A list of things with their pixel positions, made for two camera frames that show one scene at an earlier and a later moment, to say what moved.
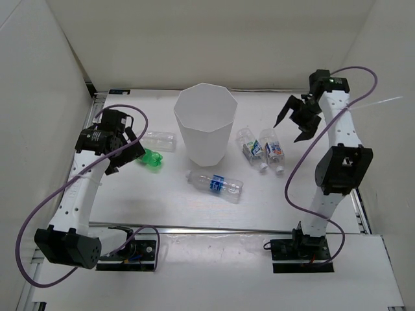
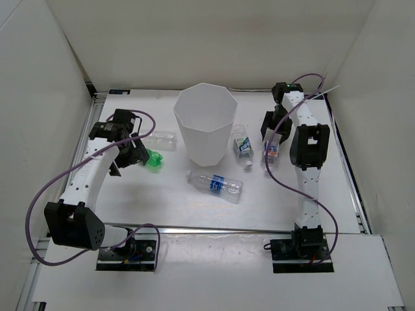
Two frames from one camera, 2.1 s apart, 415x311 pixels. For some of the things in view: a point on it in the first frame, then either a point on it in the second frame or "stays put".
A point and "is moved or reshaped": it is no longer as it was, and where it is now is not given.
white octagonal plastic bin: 205,114 stays put
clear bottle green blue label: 252,148 → 242,144
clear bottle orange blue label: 274,148 is moved or reshaped
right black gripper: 308,129 → 285,129
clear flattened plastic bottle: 159,140 stays put
